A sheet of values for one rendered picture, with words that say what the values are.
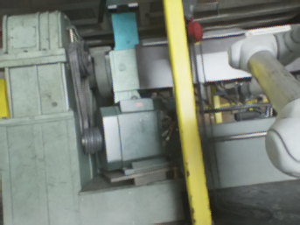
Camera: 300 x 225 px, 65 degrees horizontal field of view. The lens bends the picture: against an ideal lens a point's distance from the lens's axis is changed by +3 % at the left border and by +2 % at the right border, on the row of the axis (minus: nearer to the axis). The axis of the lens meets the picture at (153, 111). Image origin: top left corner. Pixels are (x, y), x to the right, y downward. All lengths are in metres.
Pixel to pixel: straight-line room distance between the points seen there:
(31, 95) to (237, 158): 1.88
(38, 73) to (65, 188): 0.89
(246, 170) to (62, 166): 1.64
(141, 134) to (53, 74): 0.83
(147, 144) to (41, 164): 0.78
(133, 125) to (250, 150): 1.27
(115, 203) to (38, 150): 0.68
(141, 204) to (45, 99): 1.05
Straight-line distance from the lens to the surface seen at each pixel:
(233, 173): 2.40
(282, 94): 0.81
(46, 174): 1.90
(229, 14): 3.18
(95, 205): 1.76
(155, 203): 1.72
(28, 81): 2.02
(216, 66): 2.44
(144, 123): 1.64
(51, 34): 2.08
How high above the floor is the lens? 0.68
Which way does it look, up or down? 3 degrees up
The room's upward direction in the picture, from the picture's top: 7 degrees counter-clockwise
